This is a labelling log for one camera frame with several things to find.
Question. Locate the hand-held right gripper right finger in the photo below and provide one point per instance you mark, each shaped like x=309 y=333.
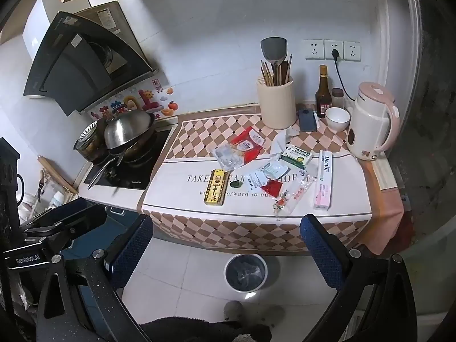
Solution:
x=320 y=245

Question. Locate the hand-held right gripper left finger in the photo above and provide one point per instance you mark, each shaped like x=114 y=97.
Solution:
x=133 y=242

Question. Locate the white trash bin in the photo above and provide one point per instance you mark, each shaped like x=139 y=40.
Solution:
x=245 y=274

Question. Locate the white printed sachet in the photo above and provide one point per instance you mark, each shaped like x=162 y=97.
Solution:
x=276 y=168

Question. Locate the red sugar bag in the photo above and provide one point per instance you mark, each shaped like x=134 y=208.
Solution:
x=245 y=146

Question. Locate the wooden rolling pin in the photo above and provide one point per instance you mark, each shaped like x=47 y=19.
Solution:
x=57 y=174

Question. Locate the clear wrapper with colourful print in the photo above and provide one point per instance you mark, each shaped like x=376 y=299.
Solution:
x=294 y=196

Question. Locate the pink and white toothpaste box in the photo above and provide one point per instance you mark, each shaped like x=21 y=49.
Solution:
x=323 y=181

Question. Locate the black induction cooktop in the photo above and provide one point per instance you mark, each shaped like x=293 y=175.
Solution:
x=149 y=171

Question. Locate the checkered woven basket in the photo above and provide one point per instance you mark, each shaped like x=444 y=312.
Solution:
x=249 y=228

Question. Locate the blue base cabinet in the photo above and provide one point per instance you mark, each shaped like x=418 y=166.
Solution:
x=99 y=310

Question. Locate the red sachet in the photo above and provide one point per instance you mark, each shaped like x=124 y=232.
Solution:
x=271 y=188

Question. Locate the glass pot with lid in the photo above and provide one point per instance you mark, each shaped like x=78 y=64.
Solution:
x=87 y=142

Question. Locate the black frying pan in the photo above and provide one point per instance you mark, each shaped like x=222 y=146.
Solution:
x=117 y=156

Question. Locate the white striped sachet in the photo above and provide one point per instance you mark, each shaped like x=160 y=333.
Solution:
x=255 y=180

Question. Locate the green and white medicine box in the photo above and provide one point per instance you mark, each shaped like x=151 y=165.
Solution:
x=296 y=156

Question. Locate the yellow box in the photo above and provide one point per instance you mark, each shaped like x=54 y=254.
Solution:
x=215 y=187

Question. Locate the small green scrap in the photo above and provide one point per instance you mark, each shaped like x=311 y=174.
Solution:
x=236 y=184

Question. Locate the crumpled white tissue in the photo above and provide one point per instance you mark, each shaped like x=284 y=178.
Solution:
x=283 y=140

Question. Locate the steel wok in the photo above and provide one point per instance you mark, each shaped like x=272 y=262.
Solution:
x=128 y=128

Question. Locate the dark smartphone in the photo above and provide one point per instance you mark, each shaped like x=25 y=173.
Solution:
x=308 y=120

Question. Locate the clear plastic packet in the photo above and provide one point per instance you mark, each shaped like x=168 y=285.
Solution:
x=226 y=156

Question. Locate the white bowl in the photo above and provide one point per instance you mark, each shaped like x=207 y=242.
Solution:
x=337 y=117

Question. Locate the pink and white kettle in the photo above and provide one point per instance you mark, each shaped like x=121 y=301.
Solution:
x=368 y=124

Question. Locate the beige utensil holder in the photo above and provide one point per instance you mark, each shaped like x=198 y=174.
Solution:
x=276 y=103

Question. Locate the dark sauce bottle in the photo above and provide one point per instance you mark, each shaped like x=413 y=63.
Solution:
x=322 y=96

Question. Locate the small jar with brown lid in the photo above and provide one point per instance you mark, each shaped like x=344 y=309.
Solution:
x=337 y=96

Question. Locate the black range hood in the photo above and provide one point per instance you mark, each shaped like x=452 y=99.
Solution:
x=71 y=60

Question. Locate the bundle of wooden chopsticks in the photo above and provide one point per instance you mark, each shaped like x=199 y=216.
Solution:
x=269 y=74

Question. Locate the grey spatula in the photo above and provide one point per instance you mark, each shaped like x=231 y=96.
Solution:
x=272 y=48

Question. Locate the colourful wall stickers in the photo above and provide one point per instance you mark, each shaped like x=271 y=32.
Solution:
x=142 y=98

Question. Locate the white wall water heater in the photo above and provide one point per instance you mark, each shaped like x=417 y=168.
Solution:
x=39 y=25

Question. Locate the white wall socket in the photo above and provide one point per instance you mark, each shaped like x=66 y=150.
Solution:
x=352 y=50
x=329 y=46
x=313 y=49

